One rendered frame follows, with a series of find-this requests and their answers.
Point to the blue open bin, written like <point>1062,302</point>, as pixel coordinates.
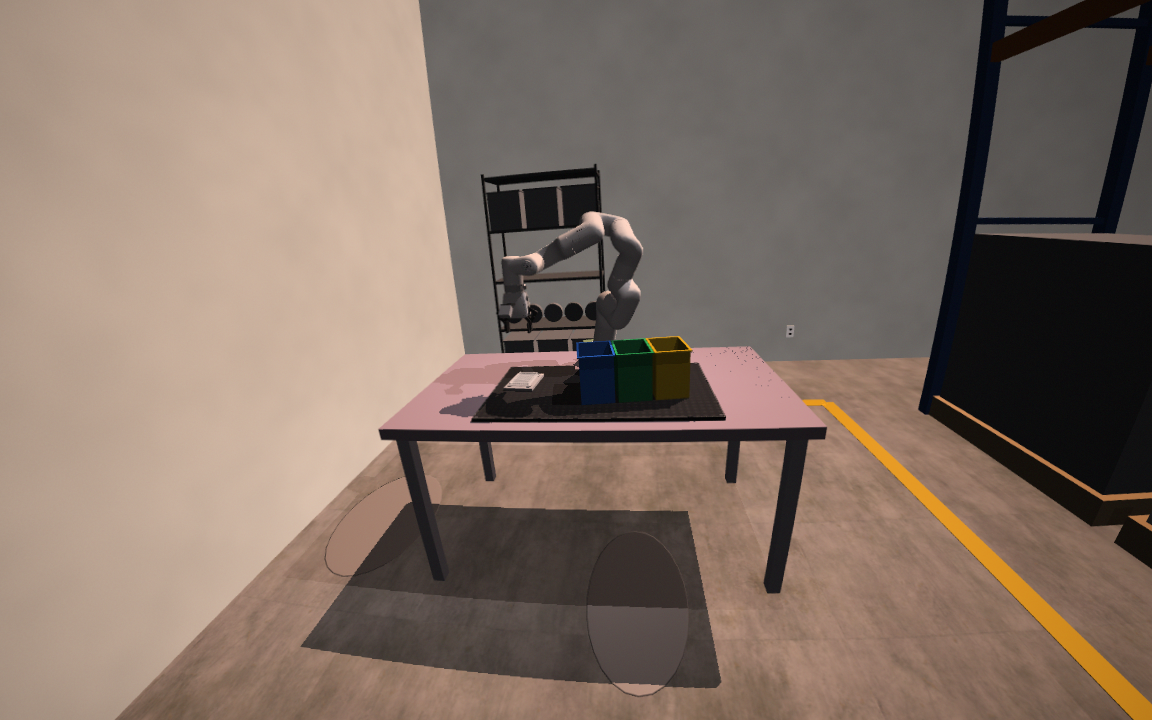
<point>596,368</point>

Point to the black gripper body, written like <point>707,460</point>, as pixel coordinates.
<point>520,309</point>

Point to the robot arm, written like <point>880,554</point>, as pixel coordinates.
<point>614,308</point>

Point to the green bin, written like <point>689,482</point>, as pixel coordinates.
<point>633,372</point>

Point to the orange open-top bin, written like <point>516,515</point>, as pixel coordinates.
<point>671,369</point>

